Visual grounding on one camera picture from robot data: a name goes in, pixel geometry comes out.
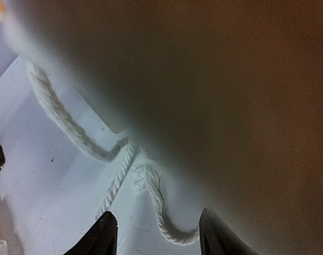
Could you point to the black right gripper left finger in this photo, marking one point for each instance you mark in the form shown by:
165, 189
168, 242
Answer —
100, 239

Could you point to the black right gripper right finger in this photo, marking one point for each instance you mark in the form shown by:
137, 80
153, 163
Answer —
216, 238

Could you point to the duck print mattress cushion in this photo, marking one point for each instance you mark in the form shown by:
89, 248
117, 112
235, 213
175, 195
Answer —
231, 89

